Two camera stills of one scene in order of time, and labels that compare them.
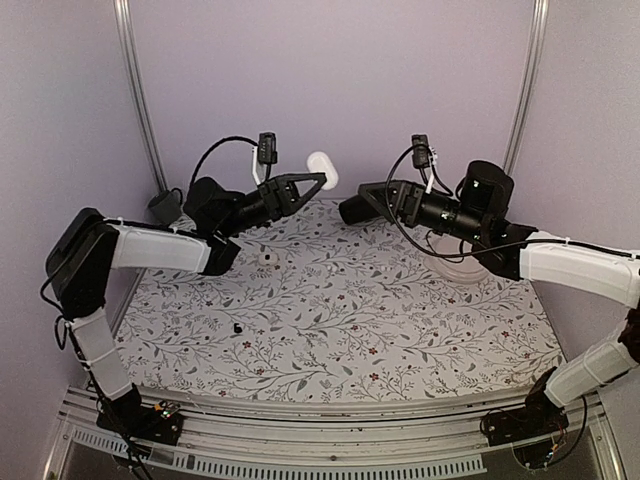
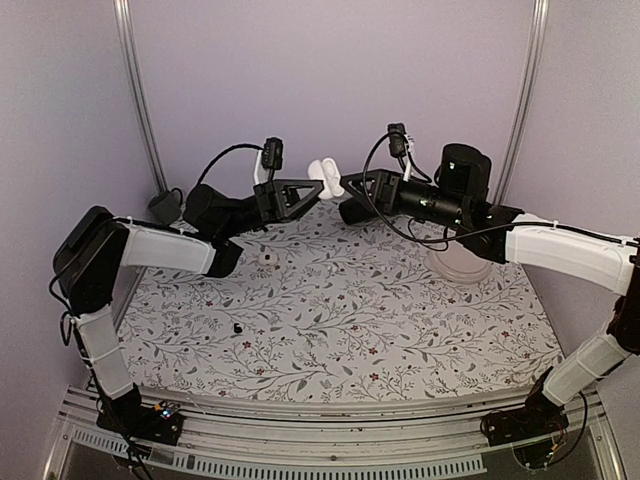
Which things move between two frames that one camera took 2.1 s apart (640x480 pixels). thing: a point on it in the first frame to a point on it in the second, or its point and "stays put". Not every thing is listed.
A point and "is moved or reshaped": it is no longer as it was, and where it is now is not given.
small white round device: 267,259 stays put
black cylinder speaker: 355,210 stays put
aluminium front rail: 449,437 stays put
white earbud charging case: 320,162 is moved or reshaped
